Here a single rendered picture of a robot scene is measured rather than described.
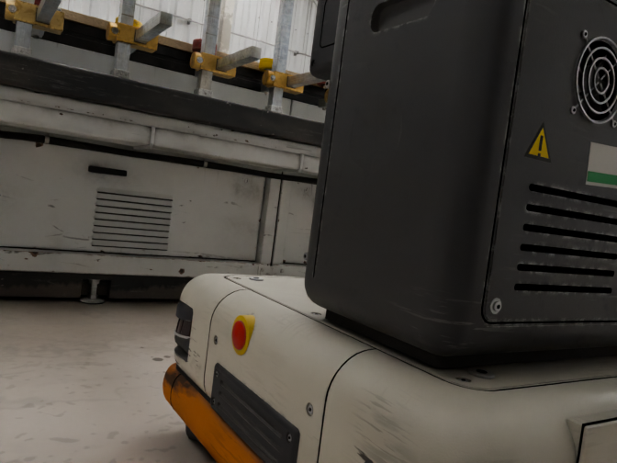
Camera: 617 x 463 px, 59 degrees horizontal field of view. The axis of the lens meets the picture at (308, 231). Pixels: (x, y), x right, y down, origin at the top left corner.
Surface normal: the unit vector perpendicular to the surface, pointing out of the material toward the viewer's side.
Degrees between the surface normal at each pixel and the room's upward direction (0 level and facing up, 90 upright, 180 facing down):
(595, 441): 90
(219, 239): 90
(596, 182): 90
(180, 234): 90
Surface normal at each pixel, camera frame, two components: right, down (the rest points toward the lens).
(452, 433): -0.40, -0.64
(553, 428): 0.48, -0.54
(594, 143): 0.52, 0.11
